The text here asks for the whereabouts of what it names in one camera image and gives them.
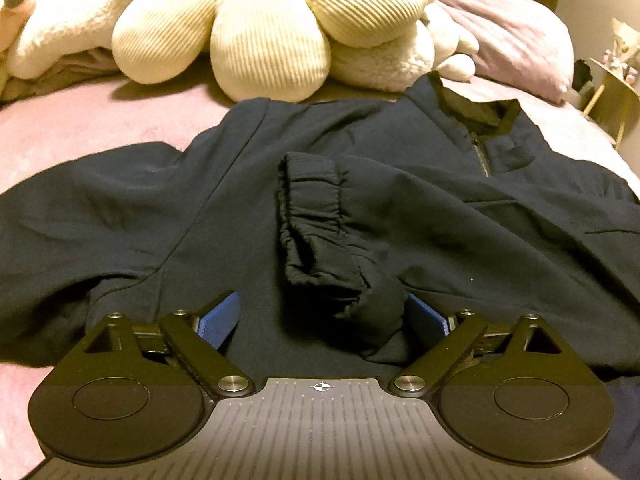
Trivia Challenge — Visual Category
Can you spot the navy blue jacket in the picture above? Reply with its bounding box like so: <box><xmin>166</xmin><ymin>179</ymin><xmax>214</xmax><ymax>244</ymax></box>
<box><xmin>1</xmin><ymin>74</ymin><xmax>639</xmax><ymax>479</ymax></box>

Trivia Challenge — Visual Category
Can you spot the purple plush bed blanket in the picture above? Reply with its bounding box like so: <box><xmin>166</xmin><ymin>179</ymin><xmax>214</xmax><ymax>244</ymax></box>
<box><xmin>1</xmin><ymin>62</ymin><xmax>639</xmax><ymax>479</ymax></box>

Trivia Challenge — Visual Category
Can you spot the yellow wooden side table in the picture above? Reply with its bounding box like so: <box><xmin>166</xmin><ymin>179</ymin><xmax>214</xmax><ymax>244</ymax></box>
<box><xmin>582</xmin><ymin>58</ymin><xmax>639</xmax><ymax>152</ymax></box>

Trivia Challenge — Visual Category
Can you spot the purple pillow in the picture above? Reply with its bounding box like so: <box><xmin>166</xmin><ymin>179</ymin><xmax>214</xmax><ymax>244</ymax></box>
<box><xmin>437</xmin><ymin>0</ymin><xmax>574</xmax><ymax>104</ymax></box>

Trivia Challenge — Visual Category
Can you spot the cream flower plush pillow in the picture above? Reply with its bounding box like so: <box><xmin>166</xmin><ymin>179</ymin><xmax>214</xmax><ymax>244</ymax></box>
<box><xmin>112</xmin><ymin>0</ymin><xmax>434</xmax><ymax>102</ymax></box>

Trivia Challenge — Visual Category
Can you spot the white fluffy plush toy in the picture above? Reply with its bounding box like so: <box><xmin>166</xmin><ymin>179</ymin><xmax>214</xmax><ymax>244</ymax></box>
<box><xmin>1</xmin><ymin>0</ymin><xmax>480</xmax><ymax>101</ymax></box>

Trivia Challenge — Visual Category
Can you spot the flower bouquet on table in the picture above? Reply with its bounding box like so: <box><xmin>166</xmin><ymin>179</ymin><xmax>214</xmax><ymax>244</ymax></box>
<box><xmin>602</xmin><ymin>18</ymin><xmax>639</xmax><ymax>86</ymax></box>

